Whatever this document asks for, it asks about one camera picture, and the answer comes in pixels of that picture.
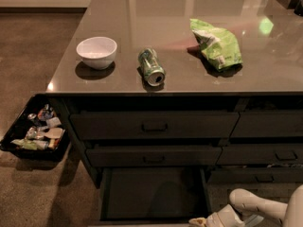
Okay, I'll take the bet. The colourful wrapper in bin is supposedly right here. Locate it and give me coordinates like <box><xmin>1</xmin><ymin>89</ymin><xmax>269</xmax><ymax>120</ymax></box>
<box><xmin>37</xmin><ymin>104</ymin><xmax>56</xmax><ymax>121</ymax></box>

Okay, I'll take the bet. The green soda can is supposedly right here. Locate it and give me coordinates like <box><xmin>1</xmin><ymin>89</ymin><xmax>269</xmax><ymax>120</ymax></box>
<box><xmin>138</xmin><ymin>48</ymin><xmax>166</xmax><ymax>87</ymax></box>

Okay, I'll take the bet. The green chip bag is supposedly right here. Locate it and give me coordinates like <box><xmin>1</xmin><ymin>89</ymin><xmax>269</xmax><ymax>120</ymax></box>
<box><xmin>190</xmin><ymin>19</ymin><xmax>242</xmax><ymax>72</ymax></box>

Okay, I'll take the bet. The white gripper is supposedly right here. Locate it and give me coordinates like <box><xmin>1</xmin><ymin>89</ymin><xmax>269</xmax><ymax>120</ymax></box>
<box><xmin>188</xmin><ymin>204</ymin><xmax>263</xmax><ymax>227</ymax></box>

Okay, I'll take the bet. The black trash bin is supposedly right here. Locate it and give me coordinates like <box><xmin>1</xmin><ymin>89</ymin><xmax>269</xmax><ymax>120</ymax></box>
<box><xmin>0</xmin><ymin>95</ymin><xmax>69</xmax><ymax>162</ymax></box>

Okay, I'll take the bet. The white paper cup in bin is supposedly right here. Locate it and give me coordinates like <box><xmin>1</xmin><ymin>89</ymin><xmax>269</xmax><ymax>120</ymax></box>
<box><xmin>44</xmin><ymin>128</ymin><xmax>63</xmax><ymax>139</ymax></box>

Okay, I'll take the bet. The crumpled green wrapper in bin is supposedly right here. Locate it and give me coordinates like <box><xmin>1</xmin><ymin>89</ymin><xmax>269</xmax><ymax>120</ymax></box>
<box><xmin>11</xmin><ymin>139</ymin><xmax>49</xmax><ymax>150</ymax></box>

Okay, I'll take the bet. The white ceramic bowl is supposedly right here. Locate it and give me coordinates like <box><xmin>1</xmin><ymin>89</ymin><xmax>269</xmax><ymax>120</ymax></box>
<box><xmin>76</xmin><ymin>37</ymin><xmax>117</xmax><ymax>70</ymax></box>

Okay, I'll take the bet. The dark drawer cabinet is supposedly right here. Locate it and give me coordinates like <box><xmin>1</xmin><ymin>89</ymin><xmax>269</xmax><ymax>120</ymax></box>
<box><xmin>47</xmin><ymin>0</ymin><xmax>303</xmax><ymax>183</ymax></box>

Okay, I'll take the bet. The drawer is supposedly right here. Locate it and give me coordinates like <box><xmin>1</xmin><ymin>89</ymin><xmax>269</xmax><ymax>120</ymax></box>
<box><xmin>231</xmin><ymin>111</ymin><xmax>303</xmax><ymax>138</ymax></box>
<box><xmin>100</xmin><ymin>166</ymin><xmax>211</xmax><ymax>224</ymax></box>
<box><xmin>86</xmin><ymin>145</ymin><xmax>222</xmax><ymax>167</ymax></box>
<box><xmin>207</xmin><ymin>167</ymin><xmax>303</xmax><ymax>183</ymax></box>
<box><xmin>69</xmin><ymin>111</ymin><xmax>239</xmax><ymax>140</ymax></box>
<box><xmin>217</xmin><ymin>144</ymin><xmax>303</xmax><ymax>166</ymax></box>

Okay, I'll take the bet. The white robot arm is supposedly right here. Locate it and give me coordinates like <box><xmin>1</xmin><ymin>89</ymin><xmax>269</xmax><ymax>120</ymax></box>
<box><xmin>188</xmin><ymin>185</ymin><xmax>303</xmax><ymax>227</ymax></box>

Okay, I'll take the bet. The crushed can in bin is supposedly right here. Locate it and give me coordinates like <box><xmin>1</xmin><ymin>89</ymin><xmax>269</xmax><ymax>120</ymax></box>
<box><xmin>26</xmin><ymin>127</ymin><xmax>45</xmax><ymax>140</ymax></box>

